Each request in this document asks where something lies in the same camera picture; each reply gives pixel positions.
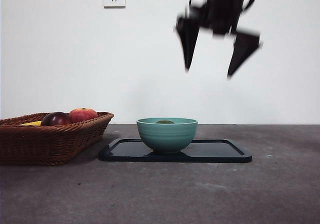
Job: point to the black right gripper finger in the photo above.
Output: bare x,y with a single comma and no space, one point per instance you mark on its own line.
243,49
188,41

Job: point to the green avocado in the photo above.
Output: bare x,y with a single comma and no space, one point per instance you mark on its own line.
165,121

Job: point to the teal ceramic bowl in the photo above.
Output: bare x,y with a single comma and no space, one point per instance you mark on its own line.
167,136

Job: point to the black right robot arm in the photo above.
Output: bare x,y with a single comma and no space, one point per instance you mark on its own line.
222,6

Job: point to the black rectangular tray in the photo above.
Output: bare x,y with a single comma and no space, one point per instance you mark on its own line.
217,151

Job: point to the red apple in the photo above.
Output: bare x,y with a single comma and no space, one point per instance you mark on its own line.
83,114

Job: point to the dark red plum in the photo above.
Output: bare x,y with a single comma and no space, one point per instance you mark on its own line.
56,119

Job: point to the brown woven wicker basket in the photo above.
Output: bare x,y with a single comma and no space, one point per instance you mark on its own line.
50,144

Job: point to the yellow banana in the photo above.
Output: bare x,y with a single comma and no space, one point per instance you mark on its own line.
31,123

